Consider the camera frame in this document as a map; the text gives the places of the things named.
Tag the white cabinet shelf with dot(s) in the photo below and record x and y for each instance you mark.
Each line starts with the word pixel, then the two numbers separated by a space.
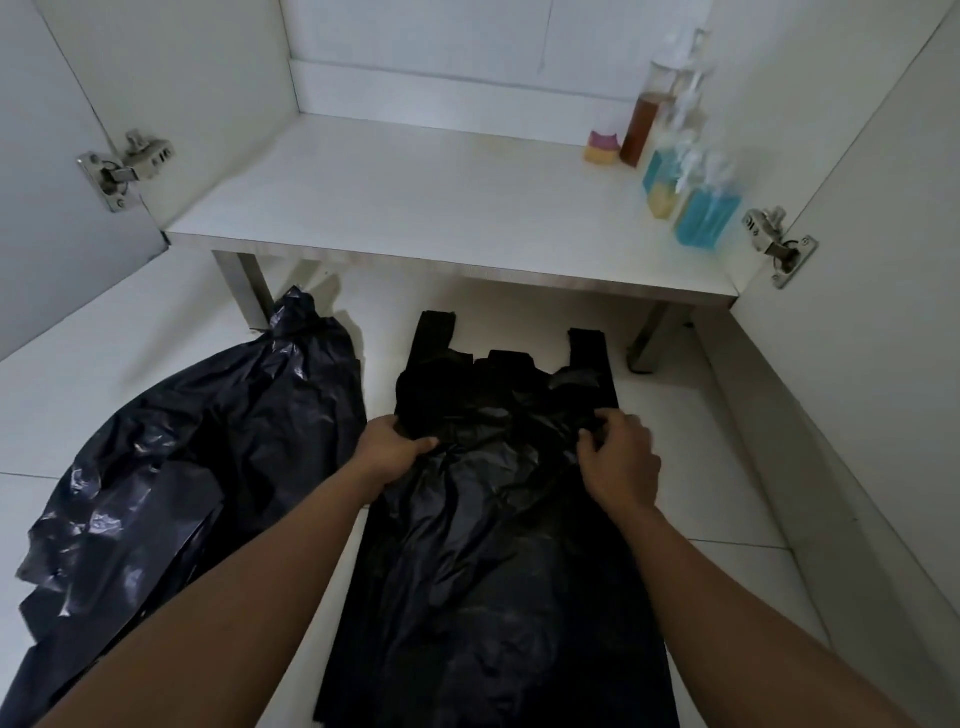
pixel 450 202

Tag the blue and yellow liquid bottle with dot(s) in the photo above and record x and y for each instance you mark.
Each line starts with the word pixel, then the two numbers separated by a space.
pixel 667 169

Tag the blue liquid spray bottle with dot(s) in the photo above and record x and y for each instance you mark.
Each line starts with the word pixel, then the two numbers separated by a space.
pixel 705 202

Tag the white cabinet door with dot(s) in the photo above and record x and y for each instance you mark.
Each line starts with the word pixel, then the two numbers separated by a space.
pixel 56 187
pixel 870 300

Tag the metal cabinet door hinge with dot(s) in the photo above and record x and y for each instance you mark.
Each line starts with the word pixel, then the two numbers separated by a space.
pixel 124 169
pixel 776 244

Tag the person's right hand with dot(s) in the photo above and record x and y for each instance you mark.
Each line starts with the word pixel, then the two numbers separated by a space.
pixel 624 465

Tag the person's left thumb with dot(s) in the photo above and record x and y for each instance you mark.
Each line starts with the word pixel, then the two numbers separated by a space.
pixel 420 448

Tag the pink and yellow sponge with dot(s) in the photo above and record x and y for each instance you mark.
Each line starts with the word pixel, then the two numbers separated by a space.
pixel 601 147

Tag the person's left forearm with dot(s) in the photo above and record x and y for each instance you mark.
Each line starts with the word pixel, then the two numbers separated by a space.
pixel 225 600

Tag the metal cabinet leg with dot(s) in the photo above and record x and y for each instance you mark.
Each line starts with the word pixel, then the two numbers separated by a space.
pixel 656 337
pixel 247 292

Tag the person's right thumb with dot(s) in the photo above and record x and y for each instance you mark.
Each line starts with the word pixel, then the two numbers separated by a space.
pixel 589 448

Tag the black plastic carrier bag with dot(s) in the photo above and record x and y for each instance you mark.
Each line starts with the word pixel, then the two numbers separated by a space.
pixel 495 540

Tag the person's left hand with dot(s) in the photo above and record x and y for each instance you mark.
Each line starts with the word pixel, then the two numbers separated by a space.
pixel 386 450

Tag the person's right forearm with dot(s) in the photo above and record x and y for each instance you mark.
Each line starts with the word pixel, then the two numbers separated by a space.
pixel 739 615

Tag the brown liquid spray bottle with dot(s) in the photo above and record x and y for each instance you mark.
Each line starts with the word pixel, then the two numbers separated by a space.
pixel 649 112

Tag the crumpled black garbage bag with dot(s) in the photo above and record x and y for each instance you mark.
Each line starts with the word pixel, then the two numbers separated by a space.
pixel 180 480

